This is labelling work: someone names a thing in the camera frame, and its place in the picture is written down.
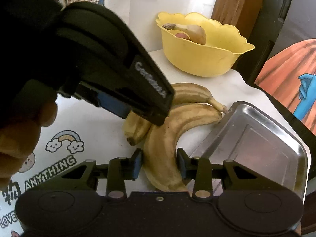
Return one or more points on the person's left hand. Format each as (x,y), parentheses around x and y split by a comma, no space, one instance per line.
(19,143)

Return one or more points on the white printed table mat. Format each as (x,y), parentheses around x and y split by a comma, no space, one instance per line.
(98,133)

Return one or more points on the yellowish fruit piece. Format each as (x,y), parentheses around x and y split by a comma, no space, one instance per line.
(192,33)

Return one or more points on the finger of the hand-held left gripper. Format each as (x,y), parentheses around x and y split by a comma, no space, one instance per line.
(111,102)
(150,86)

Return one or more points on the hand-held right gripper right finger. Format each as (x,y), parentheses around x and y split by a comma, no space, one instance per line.
(181,164)

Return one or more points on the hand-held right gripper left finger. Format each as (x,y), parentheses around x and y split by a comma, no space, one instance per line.
(137,164)

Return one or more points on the orange dress woman poster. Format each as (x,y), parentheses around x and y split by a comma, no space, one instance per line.
(284,79)

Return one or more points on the yellow plastic bowl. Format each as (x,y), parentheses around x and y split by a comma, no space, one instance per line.
(197,59)

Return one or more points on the metal tray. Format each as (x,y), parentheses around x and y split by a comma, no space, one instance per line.
(259,153)

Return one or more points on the wooden door frame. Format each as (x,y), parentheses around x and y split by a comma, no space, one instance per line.
(237,2)

